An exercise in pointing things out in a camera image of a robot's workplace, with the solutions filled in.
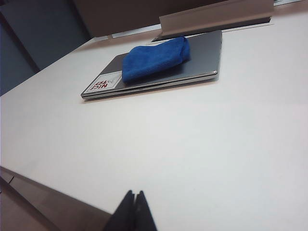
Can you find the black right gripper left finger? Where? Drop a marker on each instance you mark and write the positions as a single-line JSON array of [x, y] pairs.
[[122, 216]]

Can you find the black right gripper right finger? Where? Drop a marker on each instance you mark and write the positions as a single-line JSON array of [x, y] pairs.
[[144, 216]]

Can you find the blue microfiber rag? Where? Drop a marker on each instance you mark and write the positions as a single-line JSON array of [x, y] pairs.
[[154, 60]]

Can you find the grey closed laptop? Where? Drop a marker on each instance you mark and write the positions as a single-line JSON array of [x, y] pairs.
[[204, 57]]

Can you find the brown fabric desk partition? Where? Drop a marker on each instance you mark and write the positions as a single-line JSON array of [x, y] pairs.
[[144, 14]]

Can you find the white partition foot bracket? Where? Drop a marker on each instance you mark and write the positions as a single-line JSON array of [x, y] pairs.
[[107, 37]]

